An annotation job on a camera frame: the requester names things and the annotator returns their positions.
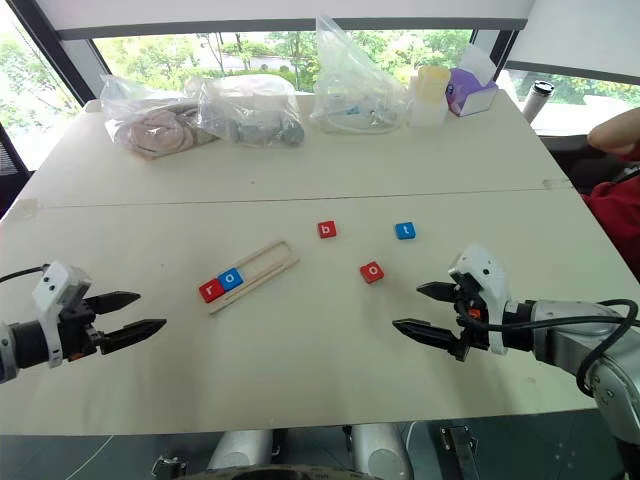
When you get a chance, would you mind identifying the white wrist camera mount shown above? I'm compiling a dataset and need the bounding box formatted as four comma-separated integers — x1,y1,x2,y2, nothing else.
31,260,94,369
447,243,512,357

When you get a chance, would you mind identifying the dark rounded robot torso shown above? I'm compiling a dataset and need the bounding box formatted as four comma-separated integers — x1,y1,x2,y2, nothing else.
225,463,372,480

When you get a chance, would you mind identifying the clear bag with white cable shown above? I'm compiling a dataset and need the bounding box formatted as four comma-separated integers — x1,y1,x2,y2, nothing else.
308,14,417,137

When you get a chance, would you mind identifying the plastic bag with pink cloth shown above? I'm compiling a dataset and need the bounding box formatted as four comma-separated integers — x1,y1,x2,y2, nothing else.
99,73,222,162

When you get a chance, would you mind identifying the red tile letter o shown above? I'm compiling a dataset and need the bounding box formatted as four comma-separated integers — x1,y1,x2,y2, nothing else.
359,262,387,287

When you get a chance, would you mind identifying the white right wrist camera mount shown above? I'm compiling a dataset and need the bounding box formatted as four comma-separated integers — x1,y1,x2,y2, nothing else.
447,243,512,357

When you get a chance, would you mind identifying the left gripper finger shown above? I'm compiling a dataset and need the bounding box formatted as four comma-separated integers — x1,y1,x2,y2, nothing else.
98,318,168,357
87,291,143,316

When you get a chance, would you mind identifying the white bottle with black lid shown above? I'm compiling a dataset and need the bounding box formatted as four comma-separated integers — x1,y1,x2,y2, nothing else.
521,79,554,125

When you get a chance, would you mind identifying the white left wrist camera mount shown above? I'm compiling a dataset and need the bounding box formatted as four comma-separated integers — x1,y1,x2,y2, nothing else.
31,260,94,369

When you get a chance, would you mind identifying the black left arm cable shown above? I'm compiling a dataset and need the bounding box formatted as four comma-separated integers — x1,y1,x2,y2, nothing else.
0,264,51,285

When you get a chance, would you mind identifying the black window frame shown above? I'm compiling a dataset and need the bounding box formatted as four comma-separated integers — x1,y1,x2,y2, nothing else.
6,0,529,108

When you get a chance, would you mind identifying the black metal bracket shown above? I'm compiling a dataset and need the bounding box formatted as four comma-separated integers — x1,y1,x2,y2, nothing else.
439,424,480,480

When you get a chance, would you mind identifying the red tile letter r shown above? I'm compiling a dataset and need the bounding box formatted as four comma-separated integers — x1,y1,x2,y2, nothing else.
198,280,224,305

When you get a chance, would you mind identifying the plastic bag with grey items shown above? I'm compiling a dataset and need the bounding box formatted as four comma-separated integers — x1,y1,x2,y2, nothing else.
183,74,307,150

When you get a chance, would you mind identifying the silver rounded robot leg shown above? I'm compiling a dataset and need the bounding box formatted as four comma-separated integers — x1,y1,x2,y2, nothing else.
206,428,275,474
349,422,415,480

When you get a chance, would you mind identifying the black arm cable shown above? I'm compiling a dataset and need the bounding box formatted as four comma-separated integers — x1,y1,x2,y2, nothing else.
458,298,640,397
0,264,51,285

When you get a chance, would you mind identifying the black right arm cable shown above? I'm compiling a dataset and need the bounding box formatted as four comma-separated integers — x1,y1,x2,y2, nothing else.
458,298,640,397

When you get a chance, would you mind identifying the purple and white box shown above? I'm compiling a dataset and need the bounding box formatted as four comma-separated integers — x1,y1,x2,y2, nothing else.
446,48,500,118

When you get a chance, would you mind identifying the blue tile letter o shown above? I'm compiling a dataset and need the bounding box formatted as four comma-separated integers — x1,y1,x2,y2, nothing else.
217,267,247,293

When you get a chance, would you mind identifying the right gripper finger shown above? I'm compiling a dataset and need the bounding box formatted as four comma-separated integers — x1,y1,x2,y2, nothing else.
391,319,465,362
415,280,460,303

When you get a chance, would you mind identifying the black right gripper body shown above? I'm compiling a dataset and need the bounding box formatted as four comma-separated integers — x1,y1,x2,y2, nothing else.
451,274,494,363

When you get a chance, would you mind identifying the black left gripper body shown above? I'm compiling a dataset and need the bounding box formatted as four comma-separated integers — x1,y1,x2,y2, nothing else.
57,297,108,363

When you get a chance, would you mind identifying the small grey metal bracket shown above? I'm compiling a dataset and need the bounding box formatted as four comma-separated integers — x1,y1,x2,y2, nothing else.
151,454,187,480

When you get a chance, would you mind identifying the wooden letter rack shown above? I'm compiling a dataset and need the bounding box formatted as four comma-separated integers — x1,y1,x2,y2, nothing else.
206,239,302,317

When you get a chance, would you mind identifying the black mesh chair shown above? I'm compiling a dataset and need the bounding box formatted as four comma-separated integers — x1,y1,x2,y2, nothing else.
0,121,32,217

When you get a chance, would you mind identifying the person's red clothing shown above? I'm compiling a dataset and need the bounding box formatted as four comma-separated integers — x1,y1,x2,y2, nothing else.
581,158,640,282

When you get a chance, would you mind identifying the pale yellow plastic container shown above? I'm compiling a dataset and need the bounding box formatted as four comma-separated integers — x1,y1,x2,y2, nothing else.
408,64,452,129

